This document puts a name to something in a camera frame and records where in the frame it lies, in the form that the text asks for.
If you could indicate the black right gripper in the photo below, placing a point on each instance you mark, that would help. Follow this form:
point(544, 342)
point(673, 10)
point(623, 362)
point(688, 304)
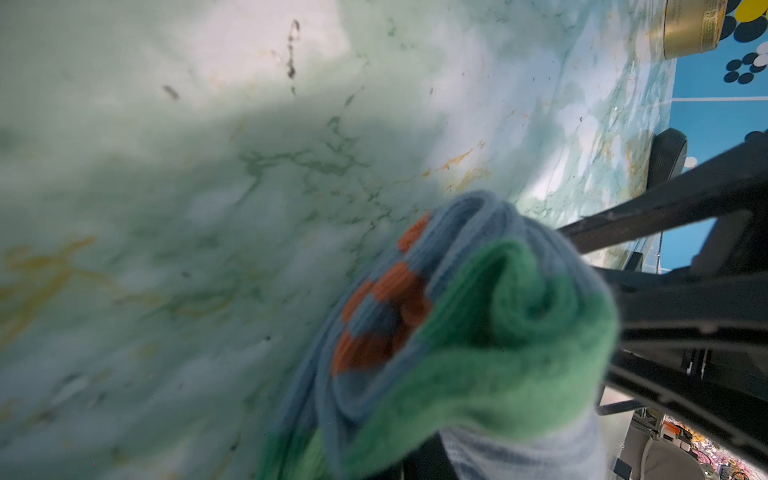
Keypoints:
point(694, 340)

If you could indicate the grey blue striped sock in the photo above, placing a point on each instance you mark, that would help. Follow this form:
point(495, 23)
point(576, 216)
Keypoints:
point(480, 325)

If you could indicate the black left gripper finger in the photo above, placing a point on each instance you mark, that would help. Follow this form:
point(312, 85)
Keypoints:
point(428, 462)

